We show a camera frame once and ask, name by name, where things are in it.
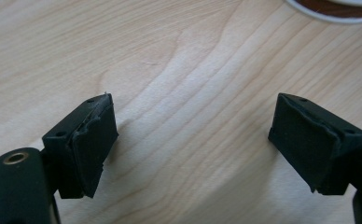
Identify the white round plate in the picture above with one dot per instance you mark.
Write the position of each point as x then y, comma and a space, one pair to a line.
341, 18

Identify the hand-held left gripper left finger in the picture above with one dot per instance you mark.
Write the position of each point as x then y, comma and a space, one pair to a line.
82, 149

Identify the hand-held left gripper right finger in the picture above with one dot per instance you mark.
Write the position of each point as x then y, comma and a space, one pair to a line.
313, 146

